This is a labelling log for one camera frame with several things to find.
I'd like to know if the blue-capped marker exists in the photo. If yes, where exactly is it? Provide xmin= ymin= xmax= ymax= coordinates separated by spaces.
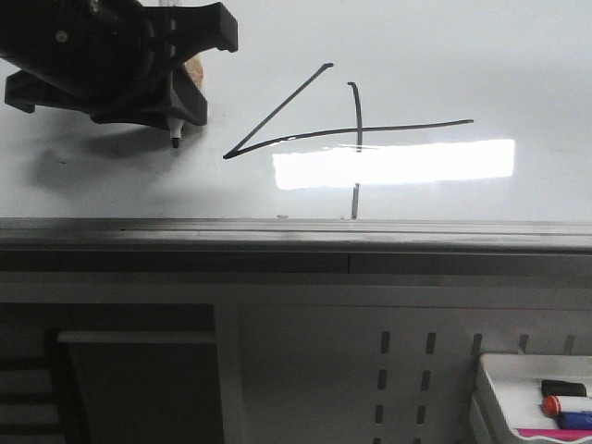
xmin=557 ymin=412 xmax=592 ymax=431

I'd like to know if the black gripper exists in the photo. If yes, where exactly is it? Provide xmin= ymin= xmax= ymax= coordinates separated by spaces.
xmin=1 ymin=1 xmax=239 ymax=130

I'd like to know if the orange-capped marker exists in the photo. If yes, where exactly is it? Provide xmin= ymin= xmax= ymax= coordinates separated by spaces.
xmin=541 ymin=396 xmax=592 ymax=419

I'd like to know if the pink flat item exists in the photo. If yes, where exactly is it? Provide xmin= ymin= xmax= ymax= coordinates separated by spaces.
xmin=515 ymin=428 xmax=591 ymax=442

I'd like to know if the grey aluminium whiteboard frame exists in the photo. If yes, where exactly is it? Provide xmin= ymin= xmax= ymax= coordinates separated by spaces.
xmin=1 ymin=217 xmax=591 ymax=277

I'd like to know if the white black-tipped whiteboard marker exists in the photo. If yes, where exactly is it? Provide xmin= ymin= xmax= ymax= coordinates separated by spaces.
xmin=158 ymin=0 xmax=204 ymax=149

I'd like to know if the white slotted pegboard panel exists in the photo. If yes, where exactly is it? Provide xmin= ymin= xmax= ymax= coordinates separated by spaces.
xmin=228 ymin=303 xmax=591 ymax=443

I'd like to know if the white plastic storage tray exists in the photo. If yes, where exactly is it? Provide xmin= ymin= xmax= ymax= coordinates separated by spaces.
xmin=469 ymin=353 xmax=591 ymax=443

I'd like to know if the white glossy whiteboard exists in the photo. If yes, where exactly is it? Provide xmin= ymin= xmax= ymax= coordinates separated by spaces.
xmin=1 ymin=1 xmax=591 ymax=223

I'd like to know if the dark grey hanging bin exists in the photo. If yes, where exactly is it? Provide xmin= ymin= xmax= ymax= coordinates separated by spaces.
xmin=44 ymin=328 xmax=225 ymax=443

